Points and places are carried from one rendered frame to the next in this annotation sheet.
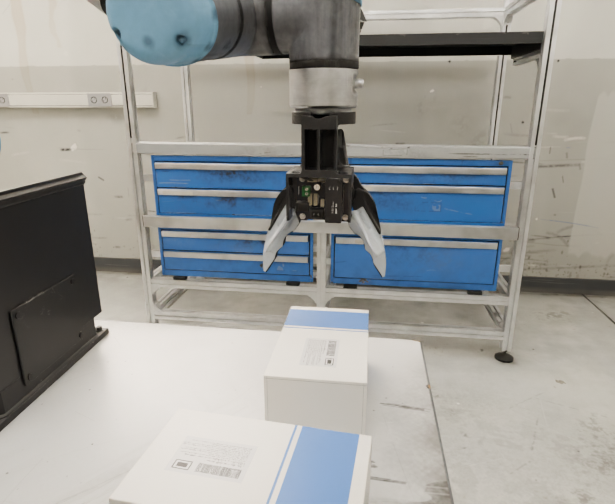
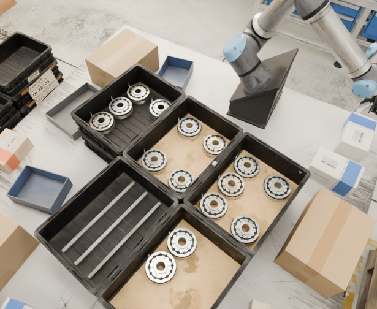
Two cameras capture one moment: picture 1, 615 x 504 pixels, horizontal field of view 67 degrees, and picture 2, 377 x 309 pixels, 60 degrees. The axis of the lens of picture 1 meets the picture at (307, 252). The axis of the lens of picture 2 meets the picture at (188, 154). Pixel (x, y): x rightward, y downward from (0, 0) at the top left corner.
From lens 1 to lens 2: 1.12 m
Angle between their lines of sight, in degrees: 43
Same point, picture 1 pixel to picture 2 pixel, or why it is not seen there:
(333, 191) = not seen: outside the picture
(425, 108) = not seen: outside the picture
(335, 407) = (356, 152)
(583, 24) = not seen: outside the picture
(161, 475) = (319, 163)
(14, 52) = not seen: outside the picture
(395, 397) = (373, 149)
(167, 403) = (306, 130)
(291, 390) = (347, 146)
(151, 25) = (361, 94)
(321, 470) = (352, 172)
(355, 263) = not seen: outside the picture
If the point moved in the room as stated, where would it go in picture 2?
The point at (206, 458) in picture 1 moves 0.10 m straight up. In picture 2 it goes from (328, 162) to (338, 149)
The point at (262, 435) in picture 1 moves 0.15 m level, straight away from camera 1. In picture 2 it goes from (340, 159) to (340, 132)
